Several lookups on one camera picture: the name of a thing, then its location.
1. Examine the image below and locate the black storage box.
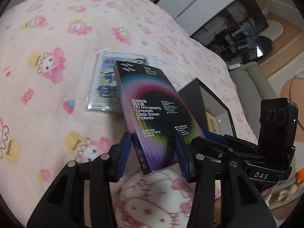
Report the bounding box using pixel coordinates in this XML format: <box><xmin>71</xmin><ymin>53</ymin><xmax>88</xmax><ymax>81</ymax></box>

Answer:
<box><xmin>178</xmin><ymin>78</ymin><xmax>237</xmax><ymax>137</ymax></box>

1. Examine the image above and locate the grey sofa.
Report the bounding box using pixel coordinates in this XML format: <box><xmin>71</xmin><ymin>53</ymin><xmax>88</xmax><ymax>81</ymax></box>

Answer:
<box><xmin>229</xmin><ymin>62</ymin><xmax>277</xmax><ymax>144</ymax></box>

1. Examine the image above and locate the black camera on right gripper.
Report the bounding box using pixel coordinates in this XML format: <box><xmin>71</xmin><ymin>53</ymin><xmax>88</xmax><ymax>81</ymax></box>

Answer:
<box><xmin>257</xmin><ymin>97</ymin><xmax>299</xmax><ymax>169</ymax></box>

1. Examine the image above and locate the Smart Devil screen protector box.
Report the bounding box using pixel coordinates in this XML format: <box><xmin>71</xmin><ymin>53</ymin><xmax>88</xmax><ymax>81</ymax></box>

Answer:
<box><xmin>113</xmin><ymin>61</ymin><xmax>203</xmax><ymax>175</ymax></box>

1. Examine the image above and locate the pink cartoon blanket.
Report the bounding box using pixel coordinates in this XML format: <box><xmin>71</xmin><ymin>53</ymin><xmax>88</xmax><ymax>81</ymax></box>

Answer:
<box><xmin>1</xmin><ymin>0</ymin><xmax>257</xmax><ymax>225</ymax></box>

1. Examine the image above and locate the comic pouch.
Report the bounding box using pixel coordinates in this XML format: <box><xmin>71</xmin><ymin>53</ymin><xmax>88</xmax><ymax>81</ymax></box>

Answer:
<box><xmin>87</xmin><ymin>49</ymin><xmax>156</xmax><ymax>113</ymax></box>

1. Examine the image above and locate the dark display shelf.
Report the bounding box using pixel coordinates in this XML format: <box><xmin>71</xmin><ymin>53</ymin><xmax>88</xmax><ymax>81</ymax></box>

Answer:
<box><xmin>191</xmin><ymin>0</ymin><xmax>273</xmax><ymax>65</ymax></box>

